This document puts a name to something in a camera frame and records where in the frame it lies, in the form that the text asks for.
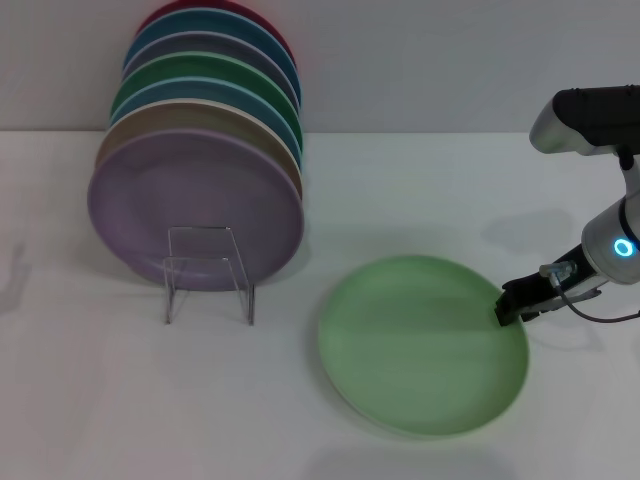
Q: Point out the dark green plate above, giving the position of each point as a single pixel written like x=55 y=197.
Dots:
x=210 y=65

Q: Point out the beige plate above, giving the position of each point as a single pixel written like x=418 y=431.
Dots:
x=190 y=117

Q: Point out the purple plate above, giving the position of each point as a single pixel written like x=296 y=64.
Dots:
x=150 y=200

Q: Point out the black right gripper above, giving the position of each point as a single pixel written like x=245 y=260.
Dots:
x=555 y=290

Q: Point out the clear acrylic plate rack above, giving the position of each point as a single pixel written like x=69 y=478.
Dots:
x=248 y=300

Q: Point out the light blue plate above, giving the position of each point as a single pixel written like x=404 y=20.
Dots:
x=200 y=90

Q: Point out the red plate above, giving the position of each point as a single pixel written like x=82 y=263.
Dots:
x=200 y=4

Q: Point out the deep blue plate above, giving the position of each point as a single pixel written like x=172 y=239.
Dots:
x=210 y=22

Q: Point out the light green plate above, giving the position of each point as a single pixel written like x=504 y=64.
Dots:
x=415 y=350

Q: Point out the grey lavender plate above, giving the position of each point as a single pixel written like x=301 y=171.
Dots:
x=210 y=42

